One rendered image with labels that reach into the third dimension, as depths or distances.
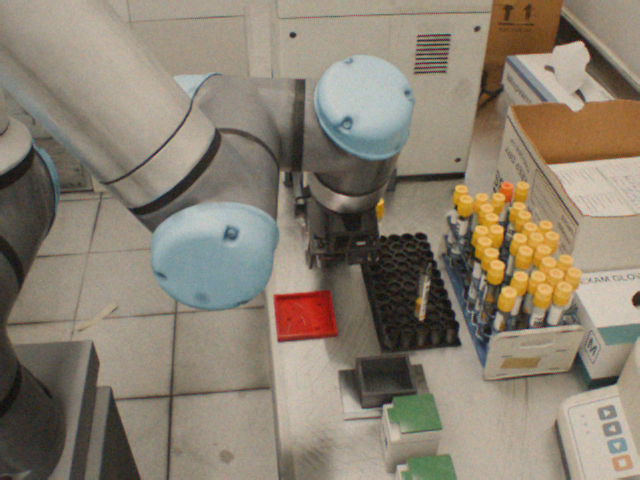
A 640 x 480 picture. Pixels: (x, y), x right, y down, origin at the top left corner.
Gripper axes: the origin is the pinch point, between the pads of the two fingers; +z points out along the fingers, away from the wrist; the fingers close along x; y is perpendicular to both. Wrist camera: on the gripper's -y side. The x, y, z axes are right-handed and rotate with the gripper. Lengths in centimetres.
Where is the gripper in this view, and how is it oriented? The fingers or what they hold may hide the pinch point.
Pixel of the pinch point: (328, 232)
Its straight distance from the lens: 83.3
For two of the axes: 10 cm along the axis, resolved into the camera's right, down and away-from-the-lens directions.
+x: 9.9, -0.7, 0.8
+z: -0.5, 3.5, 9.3
